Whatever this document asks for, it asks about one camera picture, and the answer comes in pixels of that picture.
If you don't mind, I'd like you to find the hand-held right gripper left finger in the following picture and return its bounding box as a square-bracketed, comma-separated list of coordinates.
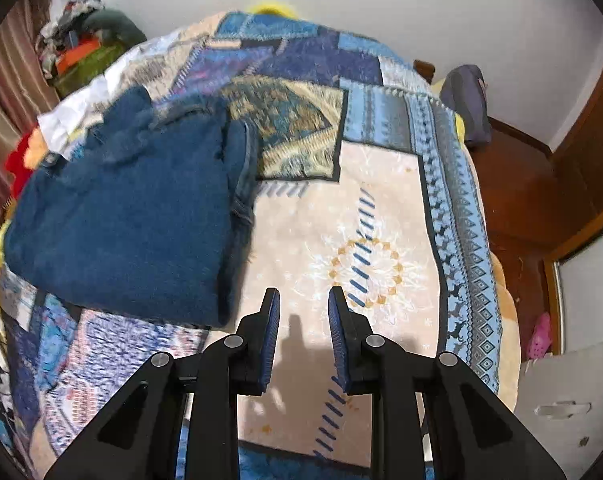
[44, 287, 282, 480]

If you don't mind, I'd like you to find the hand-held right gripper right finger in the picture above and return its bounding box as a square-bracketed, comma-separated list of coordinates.
[328, 286, 567, 480]

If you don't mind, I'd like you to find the blue denim jacket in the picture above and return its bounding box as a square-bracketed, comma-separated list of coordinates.
[4, 85, 260, 329]

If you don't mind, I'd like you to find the pile of mixed clothes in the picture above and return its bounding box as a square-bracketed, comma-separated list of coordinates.
[36, 0, 105, 79]

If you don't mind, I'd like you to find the blue patchwork blanket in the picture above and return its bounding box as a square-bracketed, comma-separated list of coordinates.
[0, 10, 505, 480]

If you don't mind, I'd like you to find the tan mattress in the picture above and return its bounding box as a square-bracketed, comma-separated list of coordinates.
[486, 254, 524, 411]

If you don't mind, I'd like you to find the pink shoe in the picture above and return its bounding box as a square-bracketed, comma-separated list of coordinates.
[526, 312, 553, 359]

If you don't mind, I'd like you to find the white board with cut-out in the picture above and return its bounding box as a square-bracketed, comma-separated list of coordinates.
[514, 330, 603, 480]

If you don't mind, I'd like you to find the white sliding door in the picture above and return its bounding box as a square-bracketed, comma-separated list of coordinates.
[555, 252, 603, 358]

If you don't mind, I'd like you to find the grey backpack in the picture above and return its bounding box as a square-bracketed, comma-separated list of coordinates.
[439, 64, 493, 149]

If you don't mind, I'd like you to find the white cloth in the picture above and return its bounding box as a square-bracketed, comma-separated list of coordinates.
[38, 42, 147, 152]

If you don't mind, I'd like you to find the red plush toy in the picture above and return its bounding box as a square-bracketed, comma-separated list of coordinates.
[4, 129, 48, 197]

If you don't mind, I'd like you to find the green storage box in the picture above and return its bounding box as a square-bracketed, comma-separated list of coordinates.
[54, 45, 133, 100]

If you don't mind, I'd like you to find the yellow pillow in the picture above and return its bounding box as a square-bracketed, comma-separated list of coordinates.
[244, 2, 302, 19]

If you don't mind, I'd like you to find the orange box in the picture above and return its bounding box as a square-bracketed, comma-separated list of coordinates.
[56, 42, 103, 74]

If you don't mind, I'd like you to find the grey plush cushion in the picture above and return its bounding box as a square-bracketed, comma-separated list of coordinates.
[82, 7, 148, 50]

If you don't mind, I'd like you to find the striped brown curtain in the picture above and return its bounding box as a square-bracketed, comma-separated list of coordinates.
[0, 0, 55, 233]

